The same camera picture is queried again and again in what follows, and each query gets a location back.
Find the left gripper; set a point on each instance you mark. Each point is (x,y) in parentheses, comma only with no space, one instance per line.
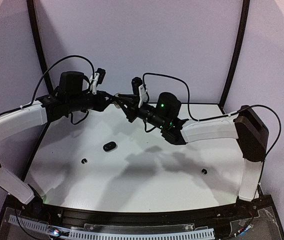
(98,100)

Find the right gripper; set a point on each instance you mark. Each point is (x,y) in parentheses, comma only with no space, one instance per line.
(132,110)

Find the white earbud charging case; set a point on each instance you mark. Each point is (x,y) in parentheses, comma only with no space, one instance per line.
(117,101)

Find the black earbud charging case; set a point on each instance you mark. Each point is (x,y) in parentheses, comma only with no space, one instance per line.
(110,146)

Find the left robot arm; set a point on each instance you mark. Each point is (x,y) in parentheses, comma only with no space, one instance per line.
(75,93)

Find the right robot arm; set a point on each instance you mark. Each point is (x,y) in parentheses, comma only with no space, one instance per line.
(244,126)

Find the black earbud left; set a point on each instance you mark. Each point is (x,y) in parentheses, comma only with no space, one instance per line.
(84,161)

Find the black earbud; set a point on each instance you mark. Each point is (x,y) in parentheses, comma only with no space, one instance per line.
(84,161)
(204,171)

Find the black earbud right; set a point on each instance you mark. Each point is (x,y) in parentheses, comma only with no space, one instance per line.
(204,171)

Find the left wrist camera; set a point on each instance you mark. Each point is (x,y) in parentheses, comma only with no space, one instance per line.
(101,75)

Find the left black frame post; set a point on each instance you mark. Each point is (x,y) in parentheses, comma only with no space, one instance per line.
(33,20)

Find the black front frame rail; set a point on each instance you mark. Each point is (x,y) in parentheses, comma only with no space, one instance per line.
(77,217)

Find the white slotted cable duct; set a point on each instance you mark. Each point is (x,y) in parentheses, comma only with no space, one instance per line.
(112,232)

